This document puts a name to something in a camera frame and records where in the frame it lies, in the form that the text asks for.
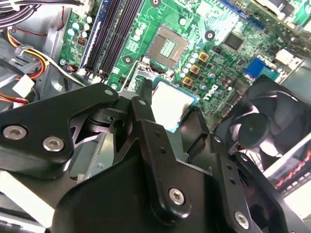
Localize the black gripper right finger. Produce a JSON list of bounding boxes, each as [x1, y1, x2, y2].
[[179, 106, 311, 233]]

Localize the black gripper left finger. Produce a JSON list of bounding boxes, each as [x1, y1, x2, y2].
[[0, 79, 192, 219]]

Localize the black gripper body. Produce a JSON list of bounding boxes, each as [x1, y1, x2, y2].
[[45, 155, 234, 233]]

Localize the silver CPU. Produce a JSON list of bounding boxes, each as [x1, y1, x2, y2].
[[150, 81, 200, 133]]

